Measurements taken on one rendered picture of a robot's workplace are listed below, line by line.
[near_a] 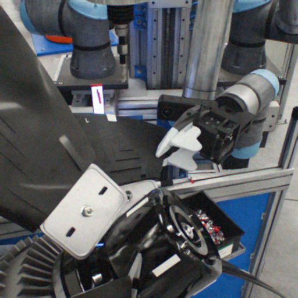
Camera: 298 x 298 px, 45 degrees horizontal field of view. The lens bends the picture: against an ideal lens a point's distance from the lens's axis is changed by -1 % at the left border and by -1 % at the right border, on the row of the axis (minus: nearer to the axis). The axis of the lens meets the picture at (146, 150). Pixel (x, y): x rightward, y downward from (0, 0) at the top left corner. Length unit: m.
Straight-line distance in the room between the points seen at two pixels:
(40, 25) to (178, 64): 0.46
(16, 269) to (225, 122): 0.39
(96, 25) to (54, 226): 0.81
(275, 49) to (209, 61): 1.93
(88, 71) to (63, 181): 0.79
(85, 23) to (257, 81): 0.56
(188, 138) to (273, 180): 0.57
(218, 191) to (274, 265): 0.99
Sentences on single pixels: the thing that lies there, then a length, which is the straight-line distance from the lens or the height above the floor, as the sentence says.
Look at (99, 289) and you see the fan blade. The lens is 0.24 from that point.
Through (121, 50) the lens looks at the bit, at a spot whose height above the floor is 1.40.
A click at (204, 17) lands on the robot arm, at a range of 0.81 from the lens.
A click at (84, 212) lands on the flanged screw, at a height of 1.26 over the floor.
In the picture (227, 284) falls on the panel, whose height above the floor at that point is 0.29.
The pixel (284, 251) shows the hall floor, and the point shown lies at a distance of 2.06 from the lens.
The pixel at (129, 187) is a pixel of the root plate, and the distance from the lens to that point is 0.51.
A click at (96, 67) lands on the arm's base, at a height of 1.08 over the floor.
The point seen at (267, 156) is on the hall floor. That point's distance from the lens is 2.64.
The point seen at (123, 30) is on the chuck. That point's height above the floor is 1.42.
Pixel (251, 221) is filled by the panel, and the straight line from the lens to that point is 1.25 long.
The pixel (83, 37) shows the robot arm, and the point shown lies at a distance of 1.13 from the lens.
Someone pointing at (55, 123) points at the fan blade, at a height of 1.33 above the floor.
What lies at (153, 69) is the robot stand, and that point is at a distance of 1.27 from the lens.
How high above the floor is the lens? 1.54
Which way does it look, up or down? 37 degrees down
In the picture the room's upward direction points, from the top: straight up
